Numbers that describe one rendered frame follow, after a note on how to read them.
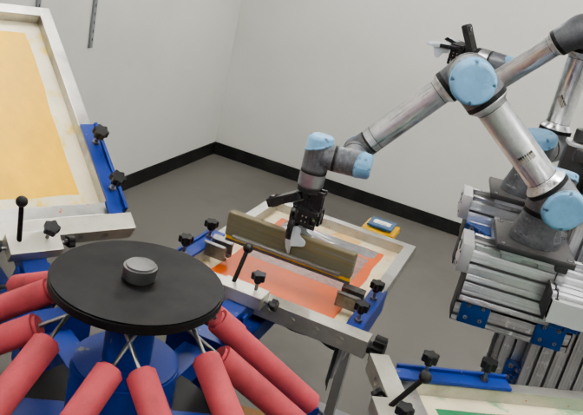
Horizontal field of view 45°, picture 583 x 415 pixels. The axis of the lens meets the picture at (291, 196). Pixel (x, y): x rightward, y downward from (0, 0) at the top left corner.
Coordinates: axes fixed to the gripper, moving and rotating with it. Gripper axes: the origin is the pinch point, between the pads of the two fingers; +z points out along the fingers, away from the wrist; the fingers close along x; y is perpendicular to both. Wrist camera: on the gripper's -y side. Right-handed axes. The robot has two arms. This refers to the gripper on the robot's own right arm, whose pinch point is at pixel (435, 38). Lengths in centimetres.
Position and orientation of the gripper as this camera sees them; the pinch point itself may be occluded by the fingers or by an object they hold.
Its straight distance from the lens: 295.8
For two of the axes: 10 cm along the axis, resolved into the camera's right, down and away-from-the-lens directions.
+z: -7.6, -3.7, 5.4
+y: -1.2, 8.9, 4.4
